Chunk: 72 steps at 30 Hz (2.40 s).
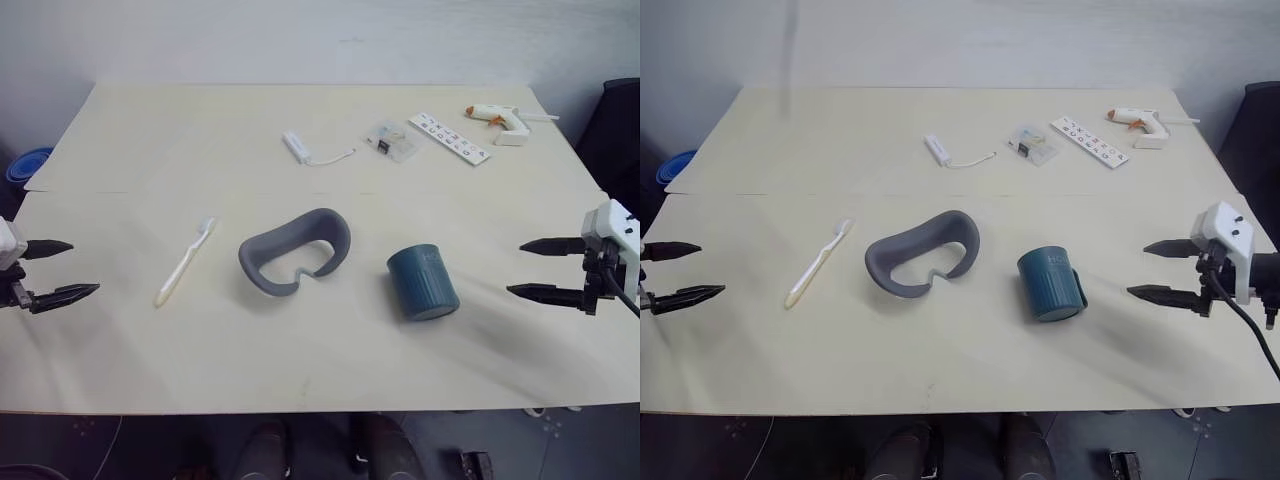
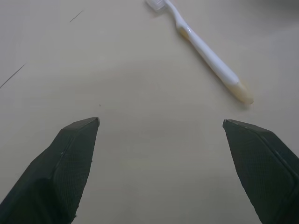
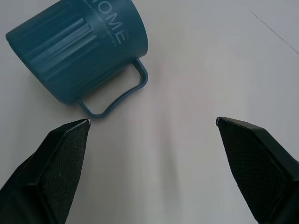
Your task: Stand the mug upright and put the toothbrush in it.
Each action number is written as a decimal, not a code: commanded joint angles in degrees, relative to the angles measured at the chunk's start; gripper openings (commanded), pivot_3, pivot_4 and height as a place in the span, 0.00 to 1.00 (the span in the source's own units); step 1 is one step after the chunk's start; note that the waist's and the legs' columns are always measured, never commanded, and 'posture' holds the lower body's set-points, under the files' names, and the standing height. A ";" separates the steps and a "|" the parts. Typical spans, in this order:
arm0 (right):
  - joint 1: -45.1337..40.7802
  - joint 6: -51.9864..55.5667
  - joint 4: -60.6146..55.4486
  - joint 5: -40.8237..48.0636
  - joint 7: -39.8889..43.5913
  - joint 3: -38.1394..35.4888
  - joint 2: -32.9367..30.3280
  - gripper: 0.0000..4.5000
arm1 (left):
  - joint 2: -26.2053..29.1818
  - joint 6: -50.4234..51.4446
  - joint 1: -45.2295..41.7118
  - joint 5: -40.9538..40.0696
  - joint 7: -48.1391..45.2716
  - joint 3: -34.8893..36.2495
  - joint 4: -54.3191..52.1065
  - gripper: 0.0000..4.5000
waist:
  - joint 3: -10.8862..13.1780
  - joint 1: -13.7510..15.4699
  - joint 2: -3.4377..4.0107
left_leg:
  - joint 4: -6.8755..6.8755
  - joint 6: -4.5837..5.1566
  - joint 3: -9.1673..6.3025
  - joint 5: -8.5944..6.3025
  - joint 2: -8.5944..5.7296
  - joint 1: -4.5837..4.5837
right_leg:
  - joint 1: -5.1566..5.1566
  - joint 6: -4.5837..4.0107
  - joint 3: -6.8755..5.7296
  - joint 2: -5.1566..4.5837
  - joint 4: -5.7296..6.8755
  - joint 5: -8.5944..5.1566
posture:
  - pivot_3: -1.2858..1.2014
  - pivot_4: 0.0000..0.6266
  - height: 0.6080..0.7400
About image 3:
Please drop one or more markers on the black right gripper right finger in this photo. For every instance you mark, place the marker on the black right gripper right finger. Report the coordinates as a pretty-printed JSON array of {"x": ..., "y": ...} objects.
[{"x": 257, "y": 170}]

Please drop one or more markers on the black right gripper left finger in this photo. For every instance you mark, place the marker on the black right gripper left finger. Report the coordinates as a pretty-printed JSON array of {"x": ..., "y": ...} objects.
[{"x": 53, "y": 172}]

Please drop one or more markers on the teal plastic HOME mug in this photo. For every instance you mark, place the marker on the teal plastic HOME mug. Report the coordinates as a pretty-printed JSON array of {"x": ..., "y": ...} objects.
[{"x": 77, "y": 49}]

